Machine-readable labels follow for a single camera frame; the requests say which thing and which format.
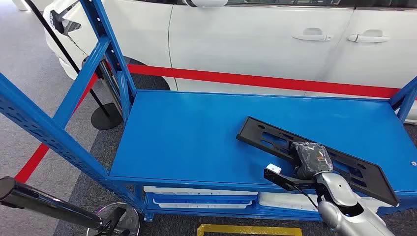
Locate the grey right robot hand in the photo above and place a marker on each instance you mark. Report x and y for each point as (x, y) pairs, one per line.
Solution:
(312, 159)

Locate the black plastic plate frame part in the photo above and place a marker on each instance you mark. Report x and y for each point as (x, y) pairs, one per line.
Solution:
(251, 130)

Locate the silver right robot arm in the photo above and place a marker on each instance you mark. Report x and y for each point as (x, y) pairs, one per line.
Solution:
(338, 190)

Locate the blue metal shelf rack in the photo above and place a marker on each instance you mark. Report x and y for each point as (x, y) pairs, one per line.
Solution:
(195, 136)

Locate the white stamped panel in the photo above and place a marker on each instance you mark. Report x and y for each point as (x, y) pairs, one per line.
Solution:
(286, 201)
(202, 205)
(195, 191)

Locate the long red barrier belt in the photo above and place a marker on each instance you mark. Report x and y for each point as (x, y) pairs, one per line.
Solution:
(260, 80)

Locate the yellow floor tape square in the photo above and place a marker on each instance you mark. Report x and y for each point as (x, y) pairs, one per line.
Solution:
(247, 230)

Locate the white car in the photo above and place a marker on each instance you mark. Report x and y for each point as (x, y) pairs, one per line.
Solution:
(244, 42)

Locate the black car wheel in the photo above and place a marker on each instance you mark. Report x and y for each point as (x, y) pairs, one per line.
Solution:
(150, 83)

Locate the white car side mirror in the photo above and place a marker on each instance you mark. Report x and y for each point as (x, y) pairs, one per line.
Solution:
(208, 2)

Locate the black stanchion with chrome base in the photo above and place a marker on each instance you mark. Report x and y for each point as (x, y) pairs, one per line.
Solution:
(39, 200)

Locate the short red barrier belt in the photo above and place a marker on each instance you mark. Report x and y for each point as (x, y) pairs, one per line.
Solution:
(31, 163)

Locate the dark car headlight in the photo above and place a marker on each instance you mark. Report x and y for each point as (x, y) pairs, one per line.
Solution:
(65, 24)

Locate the black right wrist camera bracket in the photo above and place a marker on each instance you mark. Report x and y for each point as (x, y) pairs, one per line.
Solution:
(280, 180)

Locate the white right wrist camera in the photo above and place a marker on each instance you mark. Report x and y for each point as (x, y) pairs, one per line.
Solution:
(273, 168)

